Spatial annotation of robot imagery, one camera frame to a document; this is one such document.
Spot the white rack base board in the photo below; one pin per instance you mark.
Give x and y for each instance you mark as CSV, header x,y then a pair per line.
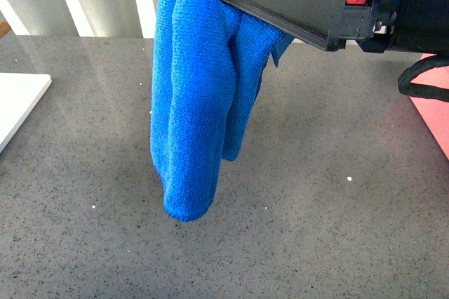
x,y
20,93

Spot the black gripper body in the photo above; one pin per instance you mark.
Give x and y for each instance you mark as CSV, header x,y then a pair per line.
x,y
416,26

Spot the pink plastic bin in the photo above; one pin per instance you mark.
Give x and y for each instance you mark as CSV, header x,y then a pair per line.
x,y
434,112

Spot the blue microfiber cloth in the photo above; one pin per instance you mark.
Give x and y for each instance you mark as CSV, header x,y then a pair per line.
x,y
207,70

